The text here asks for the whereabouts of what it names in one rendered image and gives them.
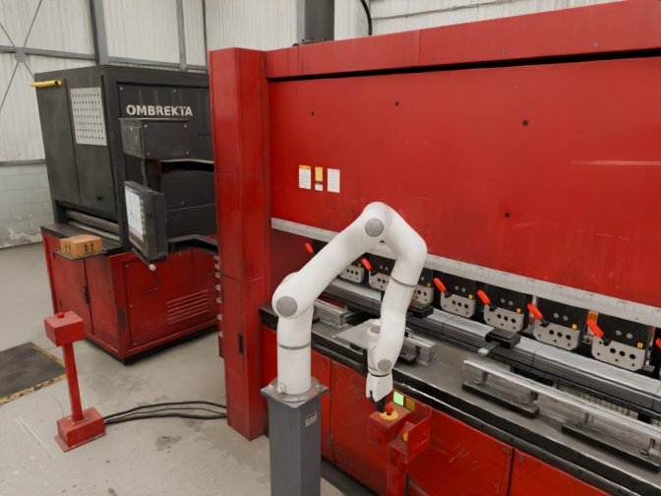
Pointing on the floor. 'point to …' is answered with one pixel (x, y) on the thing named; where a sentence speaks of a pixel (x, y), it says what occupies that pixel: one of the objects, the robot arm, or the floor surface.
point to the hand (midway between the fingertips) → (380, 406)
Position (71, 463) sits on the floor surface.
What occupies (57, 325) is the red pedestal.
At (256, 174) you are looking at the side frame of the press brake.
